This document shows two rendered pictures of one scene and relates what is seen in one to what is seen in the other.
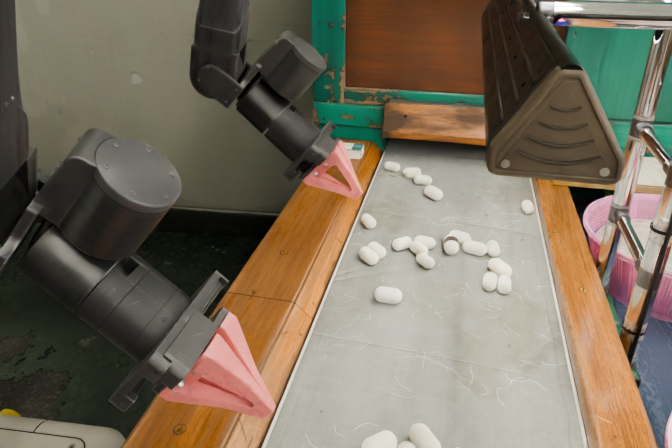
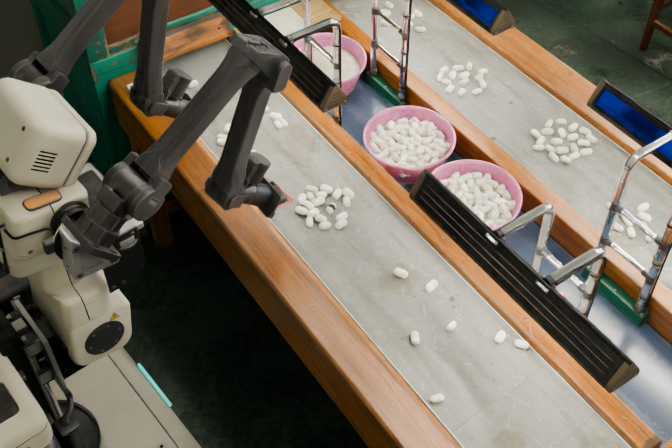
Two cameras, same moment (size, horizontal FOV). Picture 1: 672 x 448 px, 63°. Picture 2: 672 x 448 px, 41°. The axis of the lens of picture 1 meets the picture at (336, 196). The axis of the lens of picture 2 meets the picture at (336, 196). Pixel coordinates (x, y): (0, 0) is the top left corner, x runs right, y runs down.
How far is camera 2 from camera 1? 1.95 m
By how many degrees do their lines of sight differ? 42
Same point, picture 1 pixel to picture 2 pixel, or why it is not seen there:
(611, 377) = (342, 137)
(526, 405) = (325, 162)
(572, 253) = (296, 93)
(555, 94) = (333, 92)
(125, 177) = (263, 161)
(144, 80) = not seen: outside the picture
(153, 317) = (268, 191)
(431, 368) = (290, 169)
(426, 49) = not seen: hidden behind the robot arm
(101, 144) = (253, 157)
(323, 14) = not seen: hidden behind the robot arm
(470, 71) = (180, 4)
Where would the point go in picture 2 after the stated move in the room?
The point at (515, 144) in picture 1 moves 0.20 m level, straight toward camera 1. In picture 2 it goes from (327, 105) to (367, 154)
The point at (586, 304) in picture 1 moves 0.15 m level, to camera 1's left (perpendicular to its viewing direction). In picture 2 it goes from (318, 115) to (282, 140)
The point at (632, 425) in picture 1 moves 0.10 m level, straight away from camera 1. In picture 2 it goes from (356, 149) to (350, 125)
